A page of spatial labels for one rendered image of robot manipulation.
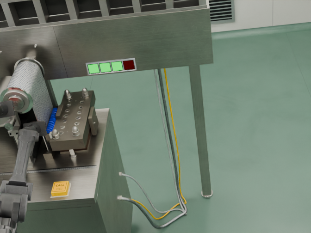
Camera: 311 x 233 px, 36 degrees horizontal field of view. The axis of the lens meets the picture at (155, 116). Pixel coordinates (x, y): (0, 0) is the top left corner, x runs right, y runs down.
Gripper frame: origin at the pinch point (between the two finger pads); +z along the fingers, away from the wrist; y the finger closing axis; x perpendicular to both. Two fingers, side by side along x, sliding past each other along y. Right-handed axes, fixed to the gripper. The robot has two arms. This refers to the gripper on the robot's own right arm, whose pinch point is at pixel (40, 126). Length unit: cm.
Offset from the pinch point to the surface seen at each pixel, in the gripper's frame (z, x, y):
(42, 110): 4.6, 6.8, 0.3
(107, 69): 21.1, 22.9, 30.6
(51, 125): 7.0, -0.8, 2.7
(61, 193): -17.5, -28.2, 11.2
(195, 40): 16, 33, 76
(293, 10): 272, 54, 173
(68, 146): -0.9, -10.8, 12.3
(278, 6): 269, 60, 159
